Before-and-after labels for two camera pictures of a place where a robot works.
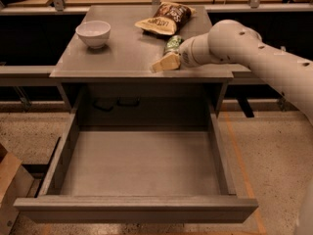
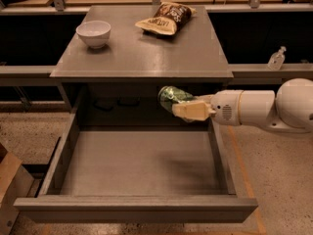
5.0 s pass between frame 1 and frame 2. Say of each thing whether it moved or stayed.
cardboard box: stayed
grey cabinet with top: stayed
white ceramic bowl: stayed
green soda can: moved
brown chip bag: stayed
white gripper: moved
